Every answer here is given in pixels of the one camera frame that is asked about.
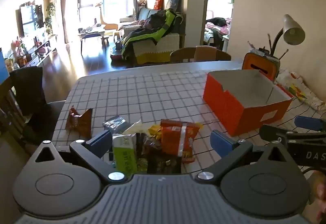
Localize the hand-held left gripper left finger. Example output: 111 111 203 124
32 130 128 184

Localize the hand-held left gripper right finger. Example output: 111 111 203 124
196 129 293 185

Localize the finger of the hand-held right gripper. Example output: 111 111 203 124
294 116 326 133
259 125 300 143

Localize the grey-blue snack packet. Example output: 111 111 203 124
102 116 127 134

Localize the green and white snack packet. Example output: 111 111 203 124
112 134 139 179

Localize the orange cookie packet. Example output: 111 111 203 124
65 105 93 138

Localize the pale translucent snack packet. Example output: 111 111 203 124
122 120 151 136

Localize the orange cardboard box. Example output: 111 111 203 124
202 69 294 136

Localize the orange-red striped snack packet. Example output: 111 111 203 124
160 120 204 163

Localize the yellow snack packet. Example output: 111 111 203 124
148 124 163 138

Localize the dark brown snack packet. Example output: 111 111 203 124
139 132 182 173

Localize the person's right hand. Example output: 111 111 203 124
312 170 326 214

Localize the colourful printed cloth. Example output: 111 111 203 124
276 67 326 111

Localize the dark chair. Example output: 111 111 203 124
0 79 67 145

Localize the orange container with slot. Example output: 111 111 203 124
242 52 281 83

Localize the black garment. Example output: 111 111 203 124
10 66 46 117

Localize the grey desk lamp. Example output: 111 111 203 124
270 14 306 54

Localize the wooden chair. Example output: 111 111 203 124
170 46 232 64

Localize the low television cabinet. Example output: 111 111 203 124
5 36 58 70

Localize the coffee table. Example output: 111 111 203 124
78 25 106 49

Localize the sofa with cream cover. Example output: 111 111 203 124
120 8 186 65

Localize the cluttered bed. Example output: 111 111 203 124
204 17 233 49

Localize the blue board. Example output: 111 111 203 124
0 48 11 84

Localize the black and yellow jacket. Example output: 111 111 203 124
122 9 184 60

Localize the green houseplant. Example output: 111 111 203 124
44 2 56 35

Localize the brown curtain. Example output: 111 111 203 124
56 0 69 44

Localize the television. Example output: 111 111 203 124
16 4 43 38

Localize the black cushion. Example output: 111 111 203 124
167 0 182 11

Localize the black cable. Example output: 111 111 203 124
302 167 319 176

